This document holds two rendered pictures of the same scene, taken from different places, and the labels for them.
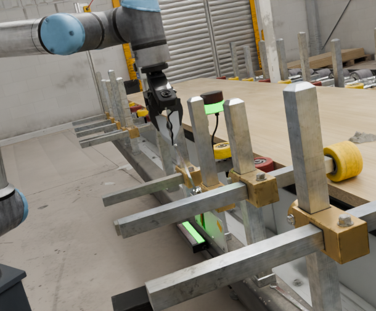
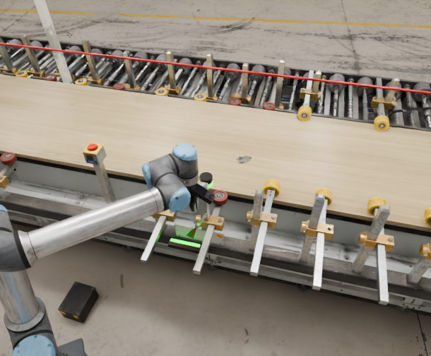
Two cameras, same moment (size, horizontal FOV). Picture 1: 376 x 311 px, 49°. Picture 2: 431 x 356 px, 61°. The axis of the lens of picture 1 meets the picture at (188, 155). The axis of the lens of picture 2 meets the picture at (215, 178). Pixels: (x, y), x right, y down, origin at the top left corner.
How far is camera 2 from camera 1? 143 cm
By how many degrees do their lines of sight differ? 57
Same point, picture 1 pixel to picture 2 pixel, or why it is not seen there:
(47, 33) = (176, 204)
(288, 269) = (236, 233)
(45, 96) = not seen: outside the picture
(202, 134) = not seen: hidden behind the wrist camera
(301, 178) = (315, 220)
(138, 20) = (193, 164)
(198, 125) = not seen: hidden behind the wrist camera
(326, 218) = (323, 229)
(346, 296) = (268, 232)
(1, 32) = (128, 215)
